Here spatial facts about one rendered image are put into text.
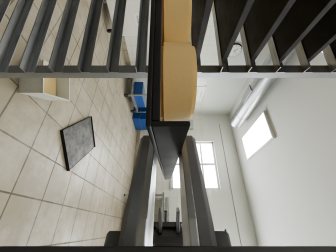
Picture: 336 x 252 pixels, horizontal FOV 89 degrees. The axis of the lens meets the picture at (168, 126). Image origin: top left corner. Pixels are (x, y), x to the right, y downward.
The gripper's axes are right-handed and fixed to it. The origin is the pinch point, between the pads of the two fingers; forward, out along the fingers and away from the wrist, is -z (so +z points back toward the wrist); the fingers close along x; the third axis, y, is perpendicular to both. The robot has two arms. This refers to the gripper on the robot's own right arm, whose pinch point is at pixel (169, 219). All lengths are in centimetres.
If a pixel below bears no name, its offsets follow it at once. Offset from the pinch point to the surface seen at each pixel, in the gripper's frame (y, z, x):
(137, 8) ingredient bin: -223, -151, -43
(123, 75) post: -16.6, -40.5, -15.2
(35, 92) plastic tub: -70, -35, -85
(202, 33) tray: -5, -50, 8
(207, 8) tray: 0, -53, 8
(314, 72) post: -16, -41, 47
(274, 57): -17, -46, 34
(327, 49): -18, -49, 52
